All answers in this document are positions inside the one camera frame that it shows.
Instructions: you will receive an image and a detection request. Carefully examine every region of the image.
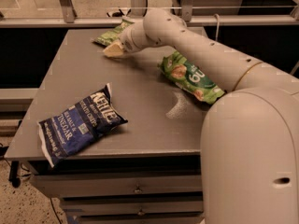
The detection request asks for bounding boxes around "middle grey drawer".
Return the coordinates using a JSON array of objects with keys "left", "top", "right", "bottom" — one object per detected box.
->
[{"left": 61, "top": 196, "right": 203, "bottom": 217}]

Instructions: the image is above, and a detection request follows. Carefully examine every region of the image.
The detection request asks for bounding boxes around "black floor cable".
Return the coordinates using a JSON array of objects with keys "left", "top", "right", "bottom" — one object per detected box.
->
[{"left": 0, "top": 143, "right": 64, "bottom": 224}]

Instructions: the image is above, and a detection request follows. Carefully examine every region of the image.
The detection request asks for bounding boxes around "grey drawer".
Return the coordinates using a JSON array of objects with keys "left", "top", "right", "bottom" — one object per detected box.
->
[
  {"left": 30, "top": 172, "right": 203, "bottom": 198},
  {"left": 61, "top": 196, "right": 203, "bottom": 217},
  {"left": 67, "top": 215, "right": 206, "bottom": 224}
]

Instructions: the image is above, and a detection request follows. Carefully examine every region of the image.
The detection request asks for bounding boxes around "grey drawer cabinet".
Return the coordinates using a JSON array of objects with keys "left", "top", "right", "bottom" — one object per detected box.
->
[{"left": 6, "top": 29, "right": 208, "bottom": 224}]

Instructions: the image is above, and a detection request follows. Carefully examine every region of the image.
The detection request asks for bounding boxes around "bottom grey drawer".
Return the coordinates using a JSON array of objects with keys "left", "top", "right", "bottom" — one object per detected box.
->
[{"left": 67, "top": 215, "right": 206, "bottom": 224}]

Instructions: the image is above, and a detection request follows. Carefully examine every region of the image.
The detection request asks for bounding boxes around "green Dang snack bag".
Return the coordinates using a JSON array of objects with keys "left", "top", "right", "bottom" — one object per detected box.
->
[{"left": 158, "top": 51, "right": 224, "bottom": 105}]

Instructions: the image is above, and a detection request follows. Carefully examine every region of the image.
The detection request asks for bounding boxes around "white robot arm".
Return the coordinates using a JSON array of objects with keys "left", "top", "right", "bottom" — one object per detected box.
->
[{"left": 104, "top": 8, "right": 299, "bottom": 224}]

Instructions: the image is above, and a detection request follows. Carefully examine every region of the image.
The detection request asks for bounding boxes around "green jalapeno chip bag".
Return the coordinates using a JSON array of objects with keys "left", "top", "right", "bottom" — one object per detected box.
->
[{"left": 93, "top": 19, "right": 133, "bottom": 47}]

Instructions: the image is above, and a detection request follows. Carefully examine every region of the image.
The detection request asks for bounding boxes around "white hanging cable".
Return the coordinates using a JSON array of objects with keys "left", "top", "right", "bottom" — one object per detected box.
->
[{"left": 213, "top": 13, "right": 221, "bottom": 34}]

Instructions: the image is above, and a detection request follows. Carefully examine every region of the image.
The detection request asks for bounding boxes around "top grey drawer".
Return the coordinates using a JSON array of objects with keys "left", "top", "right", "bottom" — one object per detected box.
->
[{"left": 30, "top": 172, "right": 203, "bottom": 198}]

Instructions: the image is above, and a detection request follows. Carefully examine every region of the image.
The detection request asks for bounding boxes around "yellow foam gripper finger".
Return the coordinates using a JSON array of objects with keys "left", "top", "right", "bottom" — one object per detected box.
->
[{"left": 103, "top": 40, "right": 125, "bottom": 58}]

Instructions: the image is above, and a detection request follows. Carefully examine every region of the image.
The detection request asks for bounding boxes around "blue Kettle chip bag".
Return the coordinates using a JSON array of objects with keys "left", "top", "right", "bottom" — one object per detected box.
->
[{"left": 38, "top": 83, "right": 128, "bottom": 168}]

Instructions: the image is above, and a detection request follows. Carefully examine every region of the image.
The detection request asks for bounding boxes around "metal guard rail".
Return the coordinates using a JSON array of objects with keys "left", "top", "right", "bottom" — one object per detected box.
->
[{"left": 0, "top": 0, "right": 299, "bottom": 28}]

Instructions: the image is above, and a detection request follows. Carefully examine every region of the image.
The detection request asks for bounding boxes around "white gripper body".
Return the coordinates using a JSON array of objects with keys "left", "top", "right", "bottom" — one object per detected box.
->
[{"left": 118, "top": 21, "right": 163, "bottom": 54}]

